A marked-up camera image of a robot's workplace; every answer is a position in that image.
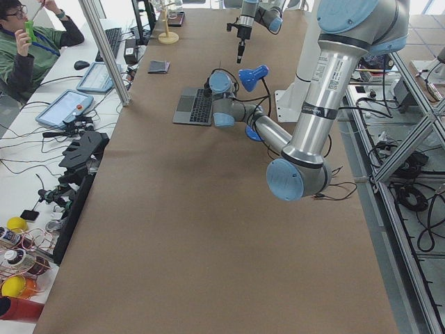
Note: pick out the folded grey cloth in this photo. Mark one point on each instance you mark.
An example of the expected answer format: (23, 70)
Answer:
(158, 67)

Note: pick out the lower teach pendant tablet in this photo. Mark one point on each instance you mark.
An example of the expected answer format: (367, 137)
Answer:
(65, 108)

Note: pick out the teach pendant tablet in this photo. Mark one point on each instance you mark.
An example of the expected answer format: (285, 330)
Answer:
(96, 80)
(65, 108)

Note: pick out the black monitor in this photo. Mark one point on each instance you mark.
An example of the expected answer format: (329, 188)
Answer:
(145, 17)

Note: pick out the black computer mouse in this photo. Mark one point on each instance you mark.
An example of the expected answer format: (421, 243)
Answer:
(79, 65)

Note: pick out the wooden mug tree stand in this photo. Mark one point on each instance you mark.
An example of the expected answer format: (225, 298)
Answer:
(166, 37)

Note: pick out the black dish rack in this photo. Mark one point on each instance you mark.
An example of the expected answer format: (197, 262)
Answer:
(77, 157)

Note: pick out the person in green shirt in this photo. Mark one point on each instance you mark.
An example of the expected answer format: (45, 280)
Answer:
(26, 62)

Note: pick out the blue desk lamp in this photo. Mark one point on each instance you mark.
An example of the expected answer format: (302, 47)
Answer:
(249, 79)

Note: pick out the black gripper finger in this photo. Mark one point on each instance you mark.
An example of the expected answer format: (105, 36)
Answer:
(240, 50)

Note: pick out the black keyboard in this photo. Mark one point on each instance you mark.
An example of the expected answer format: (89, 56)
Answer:
(113, 36)

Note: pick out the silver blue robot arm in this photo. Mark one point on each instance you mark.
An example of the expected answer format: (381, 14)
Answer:
(349, 31)
(251, 12)

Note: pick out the upper teach pendant tablet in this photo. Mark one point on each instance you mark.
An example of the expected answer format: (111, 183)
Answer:
(96, 80)

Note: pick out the aluminium frame post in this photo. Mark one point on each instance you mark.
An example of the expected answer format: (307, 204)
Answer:
(93, 20)

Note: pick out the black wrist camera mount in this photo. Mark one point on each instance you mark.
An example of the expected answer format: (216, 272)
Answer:
(230, 27)

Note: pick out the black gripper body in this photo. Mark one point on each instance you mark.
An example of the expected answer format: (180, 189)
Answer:
(244, 32)

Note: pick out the grey laptop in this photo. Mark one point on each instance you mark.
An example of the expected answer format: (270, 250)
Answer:
(194, 108)

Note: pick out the dark tray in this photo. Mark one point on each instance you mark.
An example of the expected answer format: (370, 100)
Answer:
(176, 20)

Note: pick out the yellow ball in bowl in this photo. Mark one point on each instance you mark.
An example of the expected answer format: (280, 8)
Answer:
(14, 286)

